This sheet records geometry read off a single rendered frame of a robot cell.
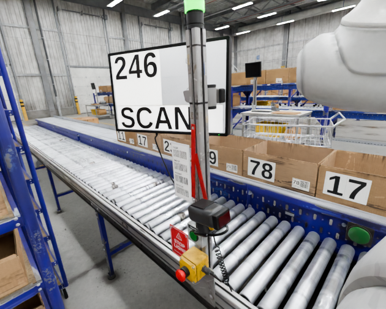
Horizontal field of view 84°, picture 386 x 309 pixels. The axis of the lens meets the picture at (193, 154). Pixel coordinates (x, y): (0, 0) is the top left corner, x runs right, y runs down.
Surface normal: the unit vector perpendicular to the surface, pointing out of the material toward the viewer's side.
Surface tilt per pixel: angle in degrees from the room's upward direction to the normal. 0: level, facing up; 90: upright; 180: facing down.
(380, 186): 90
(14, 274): 90
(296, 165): 90
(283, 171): 91
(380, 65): 101
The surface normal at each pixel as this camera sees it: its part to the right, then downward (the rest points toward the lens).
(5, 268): 0.68, 0.18
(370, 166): -0.70, 0.24
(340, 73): -0.51, 0.39
